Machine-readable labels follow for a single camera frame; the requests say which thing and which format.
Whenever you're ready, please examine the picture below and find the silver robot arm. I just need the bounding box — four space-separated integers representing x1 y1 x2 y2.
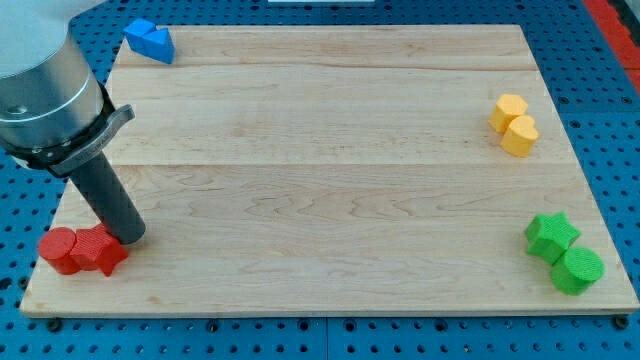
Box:
1 0 134 177

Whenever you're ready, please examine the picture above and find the yellow heart block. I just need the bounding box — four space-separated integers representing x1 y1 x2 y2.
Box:
500 115 539 158

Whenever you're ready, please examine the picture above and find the light wooden board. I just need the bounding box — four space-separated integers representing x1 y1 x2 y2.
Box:
21 25 639 318

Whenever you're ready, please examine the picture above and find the yellow hexagon block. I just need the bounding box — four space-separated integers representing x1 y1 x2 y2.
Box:
488 94 528 133

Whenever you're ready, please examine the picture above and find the blue triangle block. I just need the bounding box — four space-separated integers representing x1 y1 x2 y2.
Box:
141 28 175 64

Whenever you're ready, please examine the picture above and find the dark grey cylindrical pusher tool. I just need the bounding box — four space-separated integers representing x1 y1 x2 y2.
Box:
70 153 146 245

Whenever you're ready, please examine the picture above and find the green star block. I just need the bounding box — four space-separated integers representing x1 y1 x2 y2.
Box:
524 212 581 265

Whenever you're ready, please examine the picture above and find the red star block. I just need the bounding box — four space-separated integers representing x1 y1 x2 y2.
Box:
70 224 129 277

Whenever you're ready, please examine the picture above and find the blue cube block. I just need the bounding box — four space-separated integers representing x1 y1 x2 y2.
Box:
124 18 156 53

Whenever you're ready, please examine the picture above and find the green cylinder block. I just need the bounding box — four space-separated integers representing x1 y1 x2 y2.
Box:
551 247 605 296

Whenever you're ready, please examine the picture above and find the red cylinder block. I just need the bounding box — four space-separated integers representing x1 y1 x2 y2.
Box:
38 227 80 275

